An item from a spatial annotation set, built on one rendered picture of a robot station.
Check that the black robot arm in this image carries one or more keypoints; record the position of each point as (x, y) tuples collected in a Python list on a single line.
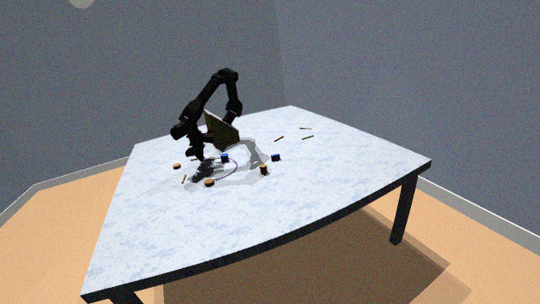
[(194, 109)]

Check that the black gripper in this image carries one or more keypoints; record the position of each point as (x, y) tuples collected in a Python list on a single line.
[(197, 149)]

